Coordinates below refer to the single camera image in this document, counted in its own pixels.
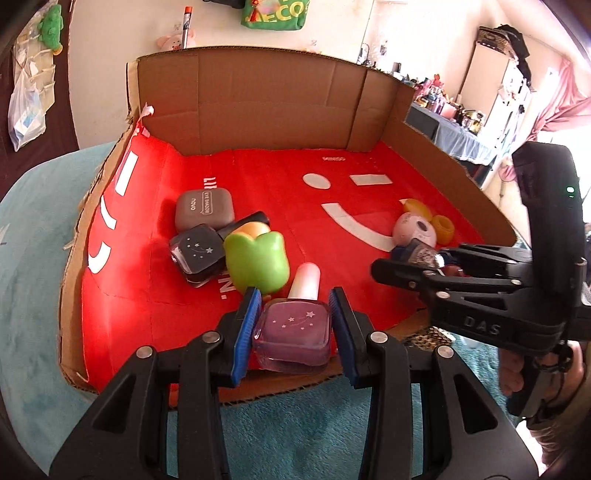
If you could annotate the orange dome-shaped toy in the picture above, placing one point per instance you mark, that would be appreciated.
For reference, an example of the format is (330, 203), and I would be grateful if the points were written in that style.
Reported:
(415, 208)

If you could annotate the orange-capped tube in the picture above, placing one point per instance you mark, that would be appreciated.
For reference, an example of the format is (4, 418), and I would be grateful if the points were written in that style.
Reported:
(186, 27)

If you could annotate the dark red ball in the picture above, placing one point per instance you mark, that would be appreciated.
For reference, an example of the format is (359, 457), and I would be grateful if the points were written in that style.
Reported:
(453, 271)

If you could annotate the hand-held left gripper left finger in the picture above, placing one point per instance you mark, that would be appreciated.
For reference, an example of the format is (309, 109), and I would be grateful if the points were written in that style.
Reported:
(244, 337)

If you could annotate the gold studded cap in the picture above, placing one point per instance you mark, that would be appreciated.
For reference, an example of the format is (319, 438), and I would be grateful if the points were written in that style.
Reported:
(427, 339)

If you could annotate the pink round jar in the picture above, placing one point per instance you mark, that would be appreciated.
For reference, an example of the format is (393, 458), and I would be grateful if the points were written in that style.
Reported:
(411, 230)

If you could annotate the green tulip-shaped toy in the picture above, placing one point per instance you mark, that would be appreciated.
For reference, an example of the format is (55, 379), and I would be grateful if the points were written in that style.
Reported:
(256, 263)

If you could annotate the pink plush toy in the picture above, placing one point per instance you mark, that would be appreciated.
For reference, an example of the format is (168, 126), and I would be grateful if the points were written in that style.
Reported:
(173, 42)

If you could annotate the person's right hand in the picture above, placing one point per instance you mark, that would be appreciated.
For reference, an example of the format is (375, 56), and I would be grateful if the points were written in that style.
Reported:
(510, 376)

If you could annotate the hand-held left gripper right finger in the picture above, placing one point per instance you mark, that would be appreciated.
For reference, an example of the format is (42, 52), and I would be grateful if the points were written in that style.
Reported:
(344, 337)

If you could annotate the person's right forearm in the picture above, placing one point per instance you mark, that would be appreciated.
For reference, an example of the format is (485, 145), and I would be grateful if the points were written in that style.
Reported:
(554, 438)

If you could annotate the brown cardboard box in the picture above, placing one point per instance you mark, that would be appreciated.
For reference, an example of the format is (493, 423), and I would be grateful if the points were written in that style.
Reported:
(258, 101)

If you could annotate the grey rounded case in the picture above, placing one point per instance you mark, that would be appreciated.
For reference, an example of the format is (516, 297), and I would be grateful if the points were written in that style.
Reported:
(203, 207)

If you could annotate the pink curtain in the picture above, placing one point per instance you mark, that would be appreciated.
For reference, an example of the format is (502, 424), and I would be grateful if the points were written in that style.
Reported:
(563, 106)

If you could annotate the table with blue cloth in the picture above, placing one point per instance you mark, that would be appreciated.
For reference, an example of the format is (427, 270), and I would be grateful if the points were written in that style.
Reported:
(457, 138)

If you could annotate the clear plastic bag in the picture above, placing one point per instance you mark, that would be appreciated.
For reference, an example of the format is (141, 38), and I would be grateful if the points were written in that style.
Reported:
(27, 115)

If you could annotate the black nail polish bottle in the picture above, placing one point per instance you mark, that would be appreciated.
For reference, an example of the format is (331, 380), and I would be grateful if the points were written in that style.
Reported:
(198, 254)

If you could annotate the beige hanging organizer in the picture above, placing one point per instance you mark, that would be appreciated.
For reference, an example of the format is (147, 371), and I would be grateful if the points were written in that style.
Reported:
(34, 60)

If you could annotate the purple nail polish bottle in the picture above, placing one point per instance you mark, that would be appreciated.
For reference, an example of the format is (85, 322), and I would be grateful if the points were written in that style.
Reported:
(293, 332)

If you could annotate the green cloth bag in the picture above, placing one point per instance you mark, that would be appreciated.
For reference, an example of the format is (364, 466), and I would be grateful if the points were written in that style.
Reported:
(274, 14)

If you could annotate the green plush toy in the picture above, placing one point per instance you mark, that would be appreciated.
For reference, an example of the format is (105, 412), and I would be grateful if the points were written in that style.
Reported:
(51, 27)

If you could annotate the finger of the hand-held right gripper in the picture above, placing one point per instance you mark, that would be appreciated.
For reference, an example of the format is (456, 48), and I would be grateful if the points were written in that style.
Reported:
(480, 318)
(489, 261)

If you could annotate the glitter nail polish bottle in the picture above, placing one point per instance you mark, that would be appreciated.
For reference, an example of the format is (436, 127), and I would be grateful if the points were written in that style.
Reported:
(418, 254)

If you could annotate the dark brown door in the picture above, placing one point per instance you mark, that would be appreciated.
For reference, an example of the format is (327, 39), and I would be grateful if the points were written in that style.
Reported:
(18, 46)

